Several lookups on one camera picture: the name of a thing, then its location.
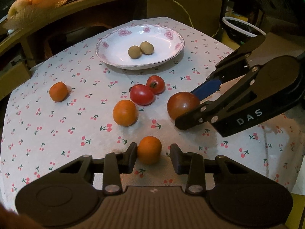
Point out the small orange fruit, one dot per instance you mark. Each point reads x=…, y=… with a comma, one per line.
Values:
x=149, y=150

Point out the red tomato oval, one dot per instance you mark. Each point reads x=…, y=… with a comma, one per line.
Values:
x=141, y=95

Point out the glass fruit dish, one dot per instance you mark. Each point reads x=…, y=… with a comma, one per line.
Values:
x=32, y=13

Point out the black bin white rim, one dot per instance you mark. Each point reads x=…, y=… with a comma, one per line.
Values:
x=240, y=31

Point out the dark red brown tomato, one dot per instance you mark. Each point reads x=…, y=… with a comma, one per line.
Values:
x=180, y=103

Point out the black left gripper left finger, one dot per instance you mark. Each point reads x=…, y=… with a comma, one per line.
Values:
x=115, y=165

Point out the red tomato with stem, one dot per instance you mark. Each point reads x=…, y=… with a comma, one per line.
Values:
x=156, y=84

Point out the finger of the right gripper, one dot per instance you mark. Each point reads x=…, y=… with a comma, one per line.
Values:
x=236, y=57
x=209, y=111

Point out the tan longan right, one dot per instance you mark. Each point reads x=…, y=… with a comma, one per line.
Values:
x=147, y=48

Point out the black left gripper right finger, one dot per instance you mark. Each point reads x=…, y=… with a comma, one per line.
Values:
x=190, y=164

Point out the pale apple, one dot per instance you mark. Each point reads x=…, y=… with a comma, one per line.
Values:
x=17, y=6

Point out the wooden TV cabinet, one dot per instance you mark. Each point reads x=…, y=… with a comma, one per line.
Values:
x=46, y=47

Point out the tan longan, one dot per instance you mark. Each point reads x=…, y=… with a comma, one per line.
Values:
x=134, y=52
x=147, y=48

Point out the cherry print tablecloth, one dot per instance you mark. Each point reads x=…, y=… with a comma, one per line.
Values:
x=41, y=135

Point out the tan longan left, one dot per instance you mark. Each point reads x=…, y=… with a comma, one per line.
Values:
x=134, y=52

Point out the orange persimmon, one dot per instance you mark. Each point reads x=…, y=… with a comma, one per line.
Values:
x=58, y=92
x=125, y=113

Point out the white floral plate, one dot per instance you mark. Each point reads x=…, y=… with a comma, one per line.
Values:
x=112, y=48

